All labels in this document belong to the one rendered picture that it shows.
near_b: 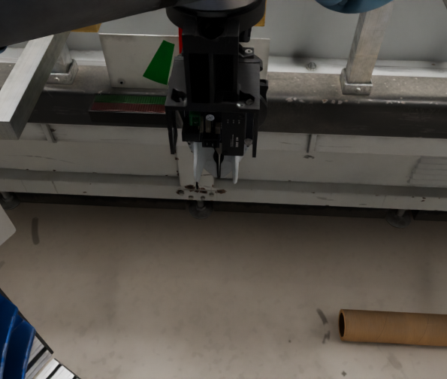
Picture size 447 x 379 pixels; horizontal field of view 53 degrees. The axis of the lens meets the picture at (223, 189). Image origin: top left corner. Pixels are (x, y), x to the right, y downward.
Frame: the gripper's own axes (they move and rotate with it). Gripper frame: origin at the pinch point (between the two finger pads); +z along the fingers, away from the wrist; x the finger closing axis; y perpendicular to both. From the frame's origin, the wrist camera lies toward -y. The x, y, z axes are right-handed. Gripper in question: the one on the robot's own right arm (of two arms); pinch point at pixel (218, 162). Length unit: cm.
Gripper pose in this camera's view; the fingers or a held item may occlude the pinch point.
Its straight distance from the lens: 48.3
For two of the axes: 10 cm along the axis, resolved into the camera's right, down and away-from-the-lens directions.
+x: 10.0, 0.4, -0.4
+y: -0.5, 7.8, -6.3
